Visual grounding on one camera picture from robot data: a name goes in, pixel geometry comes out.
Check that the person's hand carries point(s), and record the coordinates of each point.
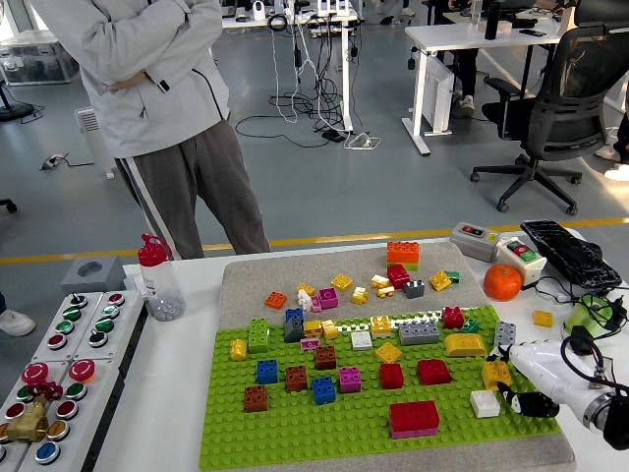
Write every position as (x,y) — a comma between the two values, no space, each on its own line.
(125,83)

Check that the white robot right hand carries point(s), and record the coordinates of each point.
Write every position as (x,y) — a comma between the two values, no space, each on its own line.
(535,364)

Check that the large yellow square brick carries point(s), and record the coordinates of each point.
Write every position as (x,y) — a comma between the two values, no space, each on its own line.
(494,376)

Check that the long red brick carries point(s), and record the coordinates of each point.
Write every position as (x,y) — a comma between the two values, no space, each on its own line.
(413,414)

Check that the green studded baseplate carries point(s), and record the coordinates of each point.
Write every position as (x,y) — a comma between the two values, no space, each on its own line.
(231,432)

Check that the person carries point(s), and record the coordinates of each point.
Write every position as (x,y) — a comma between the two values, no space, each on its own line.
(621,123)
(15,323)
(469,69)
(147,108)

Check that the white square brick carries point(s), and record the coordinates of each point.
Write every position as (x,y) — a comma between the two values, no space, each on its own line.
(484,404)

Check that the white panel heater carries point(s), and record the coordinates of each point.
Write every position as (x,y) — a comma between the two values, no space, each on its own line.
(96,142)

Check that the yellow curved long brick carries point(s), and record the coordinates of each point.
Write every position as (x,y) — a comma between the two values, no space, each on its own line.
(466,345)

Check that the small dark green brick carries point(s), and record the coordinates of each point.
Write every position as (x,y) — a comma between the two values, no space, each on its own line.
(471,326)

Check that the orange fruit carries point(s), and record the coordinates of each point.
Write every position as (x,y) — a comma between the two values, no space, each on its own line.
(502,283)

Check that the red brick with white studs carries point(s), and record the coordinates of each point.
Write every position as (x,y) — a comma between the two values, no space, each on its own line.
(453,318)

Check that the transparent storage case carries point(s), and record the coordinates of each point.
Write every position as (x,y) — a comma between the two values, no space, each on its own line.
(29,59)

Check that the red rounded brick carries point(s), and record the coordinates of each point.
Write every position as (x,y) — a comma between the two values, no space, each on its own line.
(434,371)

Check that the grey floor socket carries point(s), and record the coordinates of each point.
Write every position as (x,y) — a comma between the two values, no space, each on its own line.
(53,161)

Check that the black fan stand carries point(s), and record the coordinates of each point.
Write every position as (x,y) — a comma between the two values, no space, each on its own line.
(12,110)

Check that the black keyboard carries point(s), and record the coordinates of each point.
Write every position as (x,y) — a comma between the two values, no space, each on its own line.
(565,251)

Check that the long grey brick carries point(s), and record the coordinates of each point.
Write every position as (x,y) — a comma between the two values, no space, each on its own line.
(419,334)

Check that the flat yellow square brick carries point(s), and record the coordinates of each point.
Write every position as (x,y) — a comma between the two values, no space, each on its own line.
(440,280)
(342,282)
(389,353)

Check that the long magenta brick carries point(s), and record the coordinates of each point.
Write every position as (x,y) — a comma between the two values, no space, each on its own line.
(415,433)

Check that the grey brick with white studs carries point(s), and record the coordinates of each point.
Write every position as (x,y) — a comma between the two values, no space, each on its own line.
(414,289)

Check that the yellow and white brick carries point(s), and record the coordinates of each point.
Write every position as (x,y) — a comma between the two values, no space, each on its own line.
(381,326)

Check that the dark red square brick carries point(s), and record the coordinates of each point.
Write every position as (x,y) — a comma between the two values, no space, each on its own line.
(398,276)

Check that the long lime green brick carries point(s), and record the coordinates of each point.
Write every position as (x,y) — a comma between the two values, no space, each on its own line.
(403,267)

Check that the black chair caster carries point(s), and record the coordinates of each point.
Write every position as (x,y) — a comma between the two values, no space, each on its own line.
(9,205)

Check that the long orange brick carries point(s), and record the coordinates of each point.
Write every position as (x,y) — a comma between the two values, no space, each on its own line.
(403,253)

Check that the flat white brick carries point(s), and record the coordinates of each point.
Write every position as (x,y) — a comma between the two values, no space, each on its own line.
(362,340)

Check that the pale yellow small brick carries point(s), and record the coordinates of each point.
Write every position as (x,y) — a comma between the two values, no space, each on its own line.
(379,281)

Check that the magenta square brick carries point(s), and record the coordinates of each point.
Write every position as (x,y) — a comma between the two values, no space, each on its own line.
(350,380)

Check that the grey block with round hole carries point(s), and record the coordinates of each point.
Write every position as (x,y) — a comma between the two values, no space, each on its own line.
(105,280)

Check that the clear bottle with red cap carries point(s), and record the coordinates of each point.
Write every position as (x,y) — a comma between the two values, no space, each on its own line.
(159,285)

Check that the brown square brick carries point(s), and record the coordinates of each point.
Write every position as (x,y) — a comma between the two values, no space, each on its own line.
(297,379)
(326,358)
(256,398)

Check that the blue square brick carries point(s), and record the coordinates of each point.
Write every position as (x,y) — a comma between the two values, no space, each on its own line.
(324,391)
(294,313)
(267,372)

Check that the black power strip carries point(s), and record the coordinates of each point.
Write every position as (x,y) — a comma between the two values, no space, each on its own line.
(333,136)

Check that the upturned magenta brick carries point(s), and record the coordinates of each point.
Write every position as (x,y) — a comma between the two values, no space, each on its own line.
(328,298)

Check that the flat pink brick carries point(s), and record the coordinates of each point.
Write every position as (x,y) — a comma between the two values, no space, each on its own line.
(310,344)

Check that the small pink brick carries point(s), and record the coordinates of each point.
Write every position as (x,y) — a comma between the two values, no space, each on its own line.
(315,305)

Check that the grey felt mat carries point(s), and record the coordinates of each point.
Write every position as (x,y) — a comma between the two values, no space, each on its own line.
(275,268)

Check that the small white brick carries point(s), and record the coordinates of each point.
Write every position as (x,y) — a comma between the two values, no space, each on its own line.
(304,300)

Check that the grey four-button control box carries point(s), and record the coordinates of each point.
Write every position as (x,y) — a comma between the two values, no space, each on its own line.
(49,351)
(123,324)

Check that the black mesh office chair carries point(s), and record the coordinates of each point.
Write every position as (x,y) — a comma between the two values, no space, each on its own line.
(555,123)

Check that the dark grey slope brick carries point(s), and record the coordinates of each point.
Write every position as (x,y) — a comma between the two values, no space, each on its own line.
(294,330)

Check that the small orange brick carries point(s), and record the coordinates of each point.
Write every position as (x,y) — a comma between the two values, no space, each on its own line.
(276,300)

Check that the white panel under desk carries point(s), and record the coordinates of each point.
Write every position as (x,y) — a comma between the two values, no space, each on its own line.
(437,98)

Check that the grey box with mushroom button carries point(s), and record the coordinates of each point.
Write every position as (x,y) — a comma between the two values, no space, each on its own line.
(10,388)
(93,398)

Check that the black phone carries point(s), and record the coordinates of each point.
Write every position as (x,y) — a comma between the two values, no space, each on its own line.
(532,33)

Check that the white office desk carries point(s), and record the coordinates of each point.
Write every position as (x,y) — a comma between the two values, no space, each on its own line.
(467,34)

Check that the black bottle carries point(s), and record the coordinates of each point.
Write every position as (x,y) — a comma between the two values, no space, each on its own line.
(490,22)

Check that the white red-green switch box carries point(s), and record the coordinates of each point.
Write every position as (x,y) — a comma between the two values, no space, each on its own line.
(521,253)

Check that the grey switch box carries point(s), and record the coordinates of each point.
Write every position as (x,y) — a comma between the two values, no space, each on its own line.
(474,242)

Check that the white desk camera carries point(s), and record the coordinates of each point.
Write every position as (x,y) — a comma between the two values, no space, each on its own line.
(258,11)

